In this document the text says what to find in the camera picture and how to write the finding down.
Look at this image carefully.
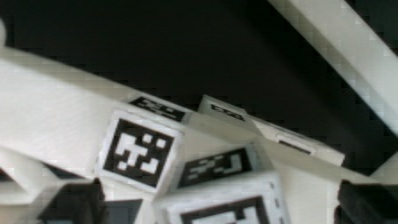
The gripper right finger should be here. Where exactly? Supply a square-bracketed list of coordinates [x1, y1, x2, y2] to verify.
[334, 180, 398, 224]

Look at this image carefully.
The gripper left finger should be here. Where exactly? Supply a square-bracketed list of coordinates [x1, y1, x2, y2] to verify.
[37, 179, 108, 224]

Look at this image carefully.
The white chair back frame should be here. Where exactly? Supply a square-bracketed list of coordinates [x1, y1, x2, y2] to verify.
[0, 19, 380, 224]

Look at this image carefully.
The white marker cube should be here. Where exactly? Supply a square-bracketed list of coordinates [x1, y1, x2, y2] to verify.
[153, 142, 291, 224]

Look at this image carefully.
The white right side wall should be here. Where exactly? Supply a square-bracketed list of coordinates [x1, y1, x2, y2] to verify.
[268, 0, 398, 136]

